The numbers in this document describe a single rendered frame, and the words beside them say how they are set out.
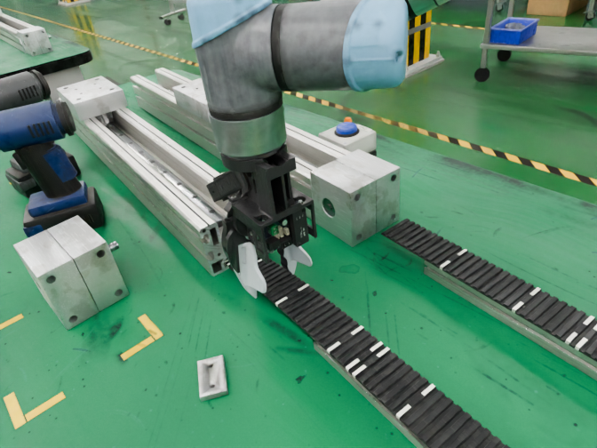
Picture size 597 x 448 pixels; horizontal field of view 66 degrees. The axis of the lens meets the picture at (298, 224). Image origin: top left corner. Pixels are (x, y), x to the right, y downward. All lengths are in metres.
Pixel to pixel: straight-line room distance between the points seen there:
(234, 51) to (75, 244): 0.36
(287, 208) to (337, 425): 0.22
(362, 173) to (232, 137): 0.28
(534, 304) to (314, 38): 0.37
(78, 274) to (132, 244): 0.17
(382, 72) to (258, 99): 0.12
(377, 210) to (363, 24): 0.35
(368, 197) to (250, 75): 0.31
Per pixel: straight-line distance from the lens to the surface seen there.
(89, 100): 1.13
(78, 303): 0.68
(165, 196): 0.73
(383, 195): 0.69
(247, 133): 0.45
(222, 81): 0.44
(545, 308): 0.59
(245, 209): 0.51
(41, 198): 0.89
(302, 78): 0.42
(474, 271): 0.61
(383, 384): 0.49
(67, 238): 0.69
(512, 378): 0.56
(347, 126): 0.89
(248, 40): 0.42
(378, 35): 0.40
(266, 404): 0.53
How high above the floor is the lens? 1.21
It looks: 35 degrees down
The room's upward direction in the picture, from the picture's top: 7 degrees counter-clockwise
